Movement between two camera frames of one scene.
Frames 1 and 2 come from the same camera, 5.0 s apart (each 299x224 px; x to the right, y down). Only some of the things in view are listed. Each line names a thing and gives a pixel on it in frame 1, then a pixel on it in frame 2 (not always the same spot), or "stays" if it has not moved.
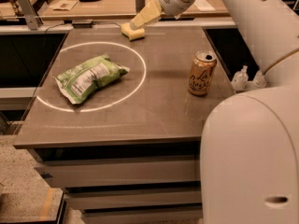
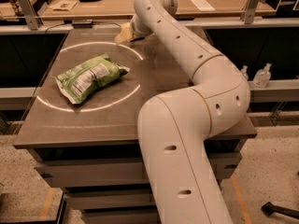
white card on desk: x=204 y=6 stays
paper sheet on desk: x=63 y=5 stays
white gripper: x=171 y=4 -> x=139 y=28
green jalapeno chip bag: x=80 y=81 stays
